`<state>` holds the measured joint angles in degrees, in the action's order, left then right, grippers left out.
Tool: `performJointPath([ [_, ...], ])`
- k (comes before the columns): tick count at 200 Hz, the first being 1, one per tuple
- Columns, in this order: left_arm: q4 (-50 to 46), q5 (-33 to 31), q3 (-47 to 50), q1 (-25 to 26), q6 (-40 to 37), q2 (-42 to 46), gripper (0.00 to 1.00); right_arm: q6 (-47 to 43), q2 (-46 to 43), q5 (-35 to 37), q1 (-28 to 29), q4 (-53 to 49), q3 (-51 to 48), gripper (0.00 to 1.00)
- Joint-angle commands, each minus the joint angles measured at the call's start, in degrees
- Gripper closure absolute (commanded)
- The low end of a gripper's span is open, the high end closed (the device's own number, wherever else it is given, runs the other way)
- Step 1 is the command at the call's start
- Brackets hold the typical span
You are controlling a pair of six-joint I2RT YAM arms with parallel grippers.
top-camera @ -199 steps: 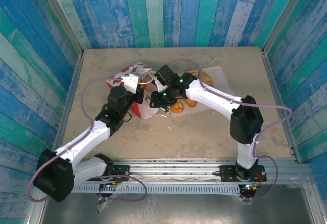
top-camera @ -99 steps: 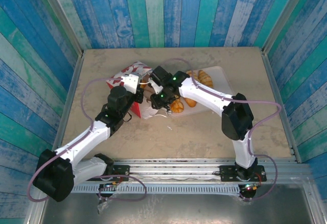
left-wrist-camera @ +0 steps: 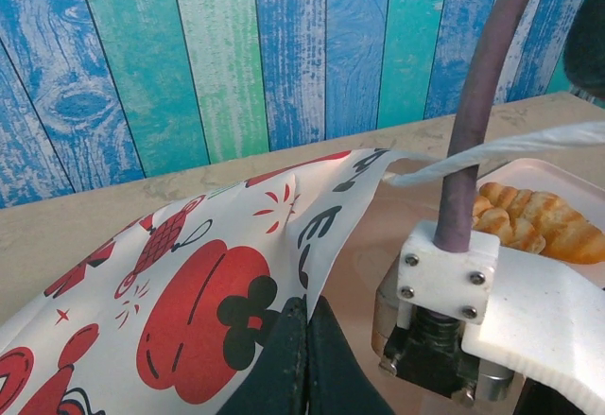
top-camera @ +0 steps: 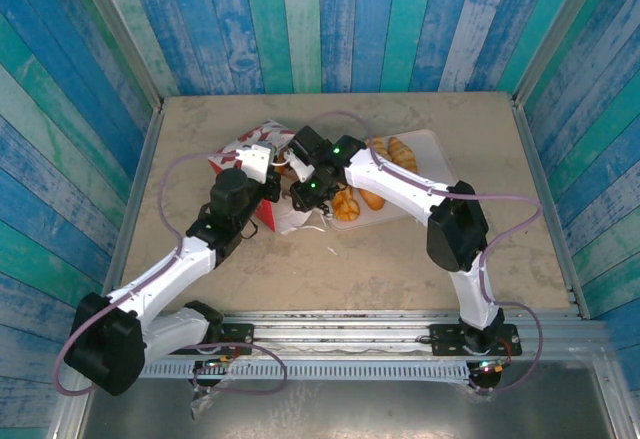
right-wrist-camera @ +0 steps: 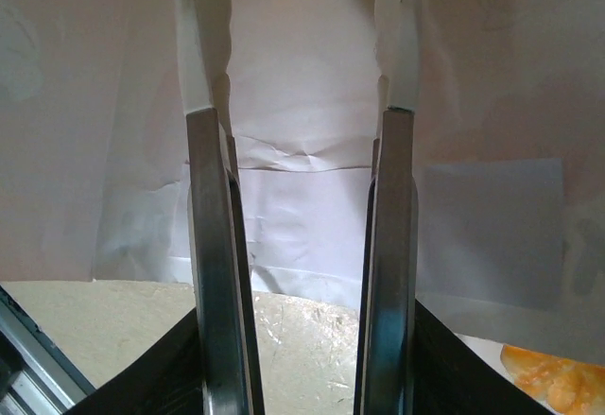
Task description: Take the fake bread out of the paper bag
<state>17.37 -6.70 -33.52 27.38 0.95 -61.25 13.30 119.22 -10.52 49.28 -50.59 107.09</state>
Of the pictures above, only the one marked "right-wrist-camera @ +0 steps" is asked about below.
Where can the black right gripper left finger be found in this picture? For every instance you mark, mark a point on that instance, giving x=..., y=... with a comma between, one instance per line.
x=160, y=377

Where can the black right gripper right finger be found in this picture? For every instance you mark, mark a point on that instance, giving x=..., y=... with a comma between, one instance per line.
x=449, y=377

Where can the metal tongs with white tips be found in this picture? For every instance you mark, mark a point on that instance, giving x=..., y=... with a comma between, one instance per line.
x=208, y=197

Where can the red and white paper bag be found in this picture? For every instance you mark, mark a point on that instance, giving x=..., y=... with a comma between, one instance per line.
x=302, y=103

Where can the orange braided fake bread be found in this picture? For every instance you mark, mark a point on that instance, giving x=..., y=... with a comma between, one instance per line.
x=558, y=382

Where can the aluminium front mounting rail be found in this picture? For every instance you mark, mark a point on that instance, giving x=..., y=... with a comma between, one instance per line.
x=33, y=368

